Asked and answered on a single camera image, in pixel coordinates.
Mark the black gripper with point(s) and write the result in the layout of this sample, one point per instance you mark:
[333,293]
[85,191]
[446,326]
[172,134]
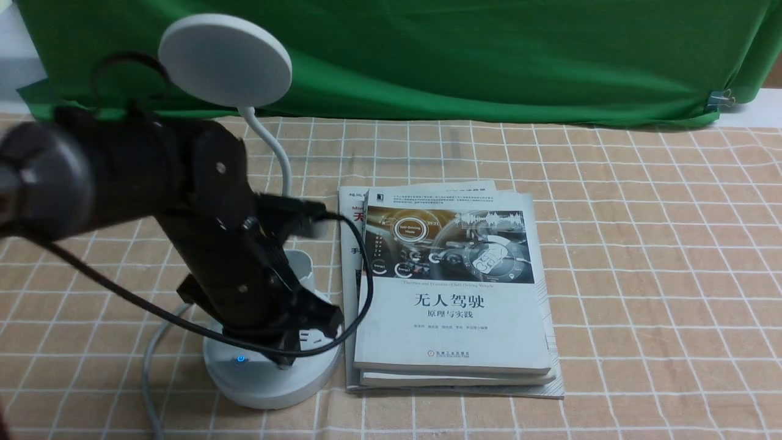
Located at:
[268,318]

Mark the white desk lamp with socket base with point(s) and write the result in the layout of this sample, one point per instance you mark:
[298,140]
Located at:
[232,62]

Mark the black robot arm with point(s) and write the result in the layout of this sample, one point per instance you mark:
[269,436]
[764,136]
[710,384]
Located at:
[77,174]

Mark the middle book in stack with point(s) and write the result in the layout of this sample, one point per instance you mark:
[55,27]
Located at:
[391,379]

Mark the bottom magazine in stack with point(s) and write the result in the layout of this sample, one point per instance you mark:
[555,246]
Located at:
[350,204]

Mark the self-driving textbook on top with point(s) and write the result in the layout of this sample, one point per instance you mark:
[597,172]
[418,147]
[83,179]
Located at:
[451,283]

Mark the green backdrop cloth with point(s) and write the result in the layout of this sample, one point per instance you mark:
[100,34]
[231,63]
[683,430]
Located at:
[612,63]

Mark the checkered orange tablecloth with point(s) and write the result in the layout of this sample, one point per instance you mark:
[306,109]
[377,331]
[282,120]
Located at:
[662,258]

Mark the metal binder clip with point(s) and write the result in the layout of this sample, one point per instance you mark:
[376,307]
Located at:
[719,100]

